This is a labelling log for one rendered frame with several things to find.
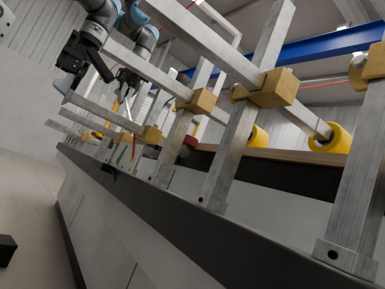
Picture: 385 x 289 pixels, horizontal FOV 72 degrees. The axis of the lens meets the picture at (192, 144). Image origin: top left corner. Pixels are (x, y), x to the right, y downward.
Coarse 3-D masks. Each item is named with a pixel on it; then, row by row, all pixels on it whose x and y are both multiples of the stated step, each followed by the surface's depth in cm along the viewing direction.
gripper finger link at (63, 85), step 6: (66, 78) 76; (72, 78) 77; (54, 84) 75; (60, 84) 75; (66, 84) 76; (60, 90) 76; (66, 90) 76; (72, 90) 76; (66, 96) 76; (66, 102) 78
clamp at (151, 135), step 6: (144, 126) 90; (150, 126) 86; (144, 132) 88; (150, 132) 86; (156, 132) 88; (162, 132) 89; (138, 138) 91; (144, 138) 86; (150, 138) 87; (156, 138) 88; (156, 144) 88
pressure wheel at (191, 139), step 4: (188, 136) 96; (192, 136) 96; (184, 140) 95; (188, 140) 95; (192, 140) 96; (196, 140) 97; (184, 144) 98; (188, 144) 96; (192, 144) 96; (196, 144) 98; (192, 148) 99; (180, 156) 98; (180, 160) 98
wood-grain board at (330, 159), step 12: (204, 144) 96; (216, 144) 90; (252, 156) 74; (264, 156) 70; (276, 156) 67; (288, 156) 64; (300, 156) 61; (312, 156) 58; (324, 156) 56; (336, 156) 54
